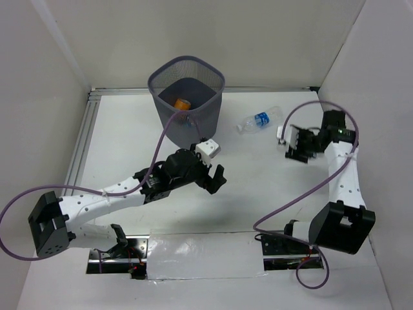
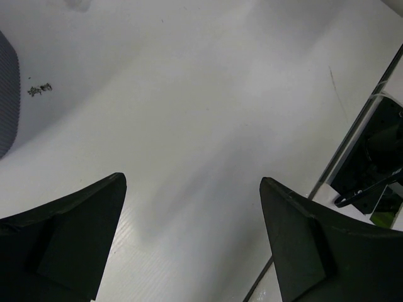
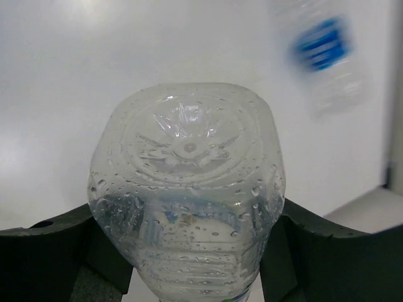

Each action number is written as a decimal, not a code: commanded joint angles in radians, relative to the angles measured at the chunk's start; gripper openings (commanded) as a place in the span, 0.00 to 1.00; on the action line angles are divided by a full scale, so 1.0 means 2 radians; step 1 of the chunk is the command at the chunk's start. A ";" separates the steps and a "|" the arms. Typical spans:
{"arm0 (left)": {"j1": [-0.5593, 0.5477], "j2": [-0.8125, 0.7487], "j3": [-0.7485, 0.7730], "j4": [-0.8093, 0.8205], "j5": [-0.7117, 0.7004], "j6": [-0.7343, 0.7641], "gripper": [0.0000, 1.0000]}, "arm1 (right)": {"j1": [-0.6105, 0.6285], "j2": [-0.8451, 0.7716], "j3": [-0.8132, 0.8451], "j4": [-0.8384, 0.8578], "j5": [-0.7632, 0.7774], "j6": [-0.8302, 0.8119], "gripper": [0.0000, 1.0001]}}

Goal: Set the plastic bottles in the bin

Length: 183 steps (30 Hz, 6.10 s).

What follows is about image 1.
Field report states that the orange juice bottle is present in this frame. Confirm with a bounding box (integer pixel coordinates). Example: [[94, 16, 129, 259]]
[[174, 98, 191, 110]]

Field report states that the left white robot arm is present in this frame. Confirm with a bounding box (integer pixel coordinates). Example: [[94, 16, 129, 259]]
[[28, 139, 226, 258]]

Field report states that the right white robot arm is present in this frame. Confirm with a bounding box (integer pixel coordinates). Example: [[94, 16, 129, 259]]
[[277, 110, 376, 254]]

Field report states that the grey mesh waste bin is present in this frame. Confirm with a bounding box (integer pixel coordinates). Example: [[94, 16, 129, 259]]
[[148, 56, 225, 149]]

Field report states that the clear bottle blue label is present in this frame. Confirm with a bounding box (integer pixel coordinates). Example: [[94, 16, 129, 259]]
[[236, 106, 283, 134]]

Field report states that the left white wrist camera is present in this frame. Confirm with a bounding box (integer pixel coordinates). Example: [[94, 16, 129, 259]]
[[195, 139, 221, 162]]

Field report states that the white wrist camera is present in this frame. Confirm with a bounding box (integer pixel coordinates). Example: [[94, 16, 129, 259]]
[[276, 125, 299, 150], [195, 139, 221, 162]]

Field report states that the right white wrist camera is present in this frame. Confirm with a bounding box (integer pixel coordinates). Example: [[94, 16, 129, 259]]
[[276, 125, 299, 150]]

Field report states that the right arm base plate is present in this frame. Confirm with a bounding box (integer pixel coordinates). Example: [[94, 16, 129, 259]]
[[254, 234, 323, 271]]

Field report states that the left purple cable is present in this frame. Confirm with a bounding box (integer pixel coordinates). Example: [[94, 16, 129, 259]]
[[0, 111, 207, 274]]

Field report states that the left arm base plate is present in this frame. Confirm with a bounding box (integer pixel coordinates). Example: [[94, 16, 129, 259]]
[[86, 235, 150, 280]]

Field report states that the aluminium frame rail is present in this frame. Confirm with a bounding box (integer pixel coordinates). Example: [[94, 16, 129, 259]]
[[53, 87, 320, 227]]

